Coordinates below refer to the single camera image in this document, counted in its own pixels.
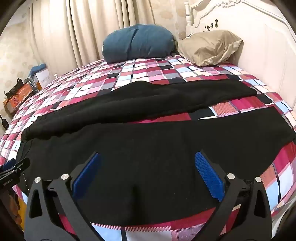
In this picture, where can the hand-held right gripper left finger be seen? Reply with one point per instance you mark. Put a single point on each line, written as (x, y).
(86, 172)

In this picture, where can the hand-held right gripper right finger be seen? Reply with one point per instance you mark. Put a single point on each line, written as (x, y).
(209, 176)

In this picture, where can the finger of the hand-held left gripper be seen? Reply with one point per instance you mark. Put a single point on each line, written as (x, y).
(19, 165)

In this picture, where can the black pants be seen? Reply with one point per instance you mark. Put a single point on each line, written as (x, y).
(143, 148)

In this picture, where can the small black device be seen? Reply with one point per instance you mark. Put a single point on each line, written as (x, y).
(3, 122)

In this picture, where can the orange box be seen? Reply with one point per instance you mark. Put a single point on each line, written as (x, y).
(19, 95)

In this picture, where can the white and blue box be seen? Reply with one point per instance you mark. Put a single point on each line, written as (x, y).
(41, 76)

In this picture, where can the plaid bed sheet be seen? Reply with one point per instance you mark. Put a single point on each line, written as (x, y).
(148, 69)

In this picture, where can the beige pillow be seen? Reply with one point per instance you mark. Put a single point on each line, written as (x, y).
(208, 47)

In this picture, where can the blue pillow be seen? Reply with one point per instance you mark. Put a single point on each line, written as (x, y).
(138, 42)

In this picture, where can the beige curtain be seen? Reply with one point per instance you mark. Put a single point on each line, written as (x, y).
(97, 27)

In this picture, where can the white carved headboard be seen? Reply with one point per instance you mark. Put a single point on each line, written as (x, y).
(263, 34)

